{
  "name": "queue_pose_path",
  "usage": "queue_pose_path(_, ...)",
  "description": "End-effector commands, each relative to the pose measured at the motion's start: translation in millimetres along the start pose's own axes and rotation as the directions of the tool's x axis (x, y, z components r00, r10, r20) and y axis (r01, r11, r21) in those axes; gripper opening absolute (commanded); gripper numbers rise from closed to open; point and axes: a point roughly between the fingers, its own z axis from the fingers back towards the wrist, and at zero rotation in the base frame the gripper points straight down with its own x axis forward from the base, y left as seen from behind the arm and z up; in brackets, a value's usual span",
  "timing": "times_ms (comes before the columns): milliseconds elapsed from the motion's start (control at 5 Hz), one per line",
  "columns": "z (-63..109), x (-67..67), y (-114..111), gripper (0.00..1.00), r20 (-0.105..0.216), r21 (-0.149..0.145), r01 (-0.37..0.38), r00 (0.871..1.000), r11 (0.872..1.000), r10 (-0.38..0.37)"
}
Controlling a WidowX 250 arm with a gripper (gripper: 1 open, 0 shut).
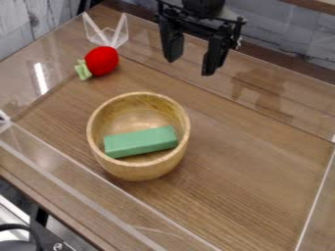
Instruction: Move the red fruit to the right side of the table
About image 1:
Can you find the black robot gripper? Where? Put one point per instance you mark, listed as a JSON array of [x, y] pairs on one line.
[[200, 17]]

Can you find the red plush strawberry fruit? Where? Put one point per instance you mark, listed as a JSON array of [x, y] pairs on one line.
[[99, 62]]

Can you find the round wooden bowl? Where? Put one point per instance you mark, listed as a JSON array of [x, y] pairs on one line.
[[130, 112]]

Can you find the green rectangular block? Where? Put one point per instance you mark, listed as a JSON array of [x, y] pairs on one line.
[[140, 142]]

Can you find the clear acrylic tray wall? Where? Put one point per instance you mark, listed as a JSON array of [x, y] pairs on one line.
[[254, 186]]

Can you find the black table leg bracket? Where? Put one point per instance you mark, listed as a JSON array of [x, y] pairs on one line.
[[55, 236]]

